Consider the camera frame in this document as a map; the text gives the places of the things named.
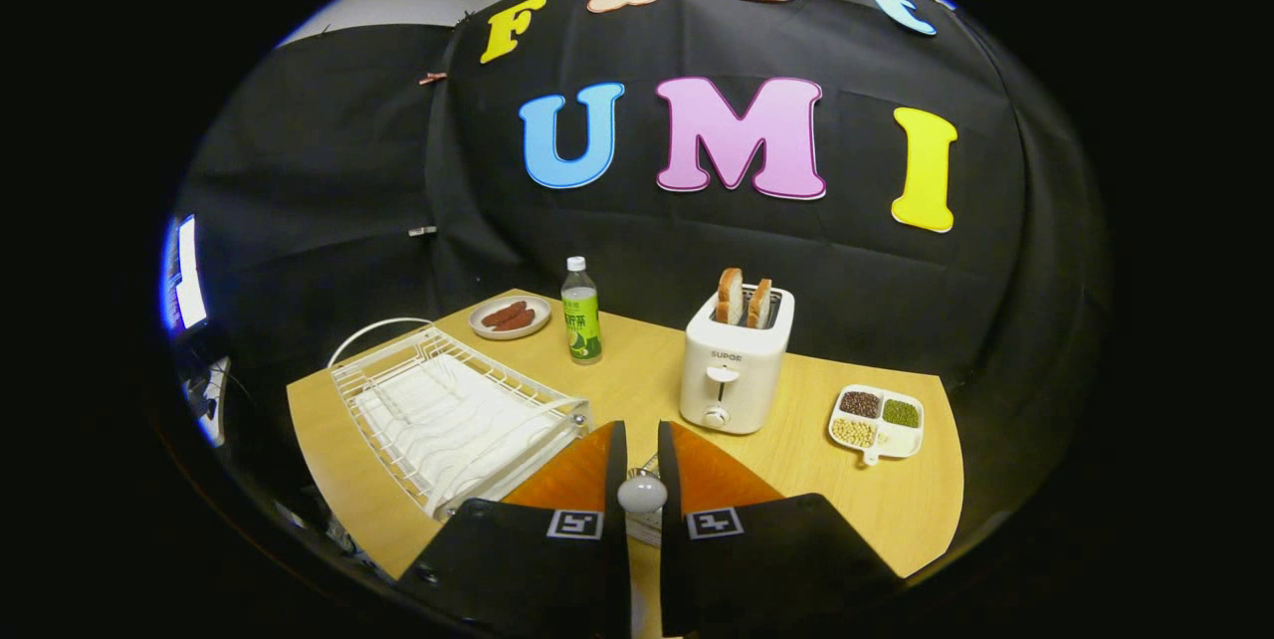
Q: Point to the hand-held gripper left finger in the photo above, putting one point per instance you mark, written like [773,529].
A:
[615,579]

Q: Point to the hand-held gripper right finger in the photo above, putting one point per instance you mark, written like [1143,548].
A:
[672,579]

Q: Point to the white spoon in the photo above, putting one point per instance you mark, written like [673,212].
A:
[642,494]

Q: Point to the white divided bean dish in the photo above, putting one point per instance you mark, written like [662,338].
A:
[901,442]

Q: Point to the small beige plate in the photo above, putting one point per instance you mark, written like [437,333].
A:
[478,328]

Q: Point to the white toaster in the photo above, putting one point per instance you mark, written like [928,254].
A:
[732,380]

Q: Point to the green tea bottle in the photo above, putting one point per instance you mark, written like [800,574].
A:
[582,320]

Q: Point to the brown meat piece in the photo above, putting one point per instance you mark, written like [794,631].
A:
[518,321]
[503,313]

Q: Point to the toast bread slice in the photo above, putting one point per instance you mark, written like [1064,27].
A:
[730,296]
[759,303]

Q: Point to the black backdrop cloth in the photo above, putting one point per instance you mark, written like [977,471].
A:
[637,241]

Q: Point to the bright computer screen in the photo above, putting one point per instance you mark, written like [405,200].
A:
[187,271]

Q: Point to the red cloth clip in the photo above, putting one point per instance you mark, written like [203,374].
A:
[432,78]

